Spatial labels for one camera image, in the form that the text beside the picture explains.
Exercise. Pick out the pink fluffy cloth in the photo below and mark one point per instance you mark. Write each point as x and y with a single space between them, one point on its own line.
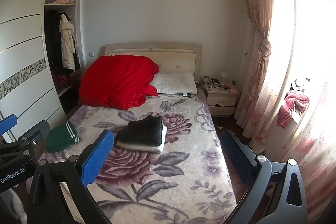
294 102

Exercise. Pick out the red clothes in wardrobe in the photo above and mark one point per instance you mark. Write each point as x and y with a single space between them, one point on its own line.
63 79

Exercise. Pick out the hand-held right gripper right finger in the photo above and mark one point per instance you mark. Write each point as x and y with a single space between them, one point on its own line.
237 158

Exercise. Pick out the nightstand clutter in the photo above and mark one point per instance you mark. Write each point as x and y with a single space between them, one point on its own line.
216 86

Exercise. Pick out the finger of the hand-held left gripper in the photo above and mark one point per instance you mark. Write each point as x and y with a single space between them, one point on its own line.
36 132
8 124

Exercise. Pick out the white folded sweater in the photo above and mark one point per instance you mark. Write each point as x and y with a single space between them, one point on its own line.
147 148

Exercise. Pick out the small white lamp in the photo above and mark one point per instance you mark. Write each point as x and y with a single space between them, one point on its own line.
224 75

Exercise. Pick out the black leather jacket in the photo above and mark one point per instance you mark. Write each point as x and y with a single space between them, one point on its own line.
141 130

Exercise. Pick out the floral plush blanket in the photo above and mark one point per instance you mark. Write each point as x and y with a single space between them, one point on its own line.
157 182

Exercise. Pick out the dark shoes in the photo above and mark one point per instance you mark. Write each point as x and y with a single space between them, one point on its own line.
221 124

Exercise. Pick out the cream nightstand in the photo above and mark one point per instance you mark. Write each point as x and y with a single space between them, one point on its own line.
220 102

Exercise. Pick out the beige bed headboard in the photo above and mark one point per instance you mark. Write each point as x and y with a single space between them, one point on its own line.
157 47

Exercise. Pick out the white pillow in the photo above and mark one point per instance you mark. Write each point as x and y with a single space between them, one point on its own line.
173 83

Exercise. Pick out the white sliding-door wardrobe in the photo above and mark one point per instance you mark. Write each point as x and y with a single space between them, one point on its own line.
23 43

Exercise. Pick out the red duvet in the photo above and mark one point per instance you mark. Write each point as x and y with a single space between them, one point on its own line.
115 82

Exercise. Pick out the beige hanging coat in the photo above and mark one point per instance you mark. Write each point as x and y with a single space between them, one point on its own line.
67 48

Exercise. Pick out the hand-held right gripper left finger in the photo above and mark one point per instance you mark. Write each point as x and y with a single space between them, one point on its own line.
98 158

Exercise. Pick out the green pants with white stripes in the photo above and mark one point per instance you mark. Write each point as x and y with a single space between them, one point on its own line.
59 140

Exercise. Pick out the pink floral curtain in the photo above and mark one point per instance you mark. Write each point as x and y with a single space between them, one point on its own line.
262 82

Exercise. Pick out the person's left forearm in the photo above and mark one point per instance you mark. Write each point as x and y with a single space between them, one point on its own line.
10 208

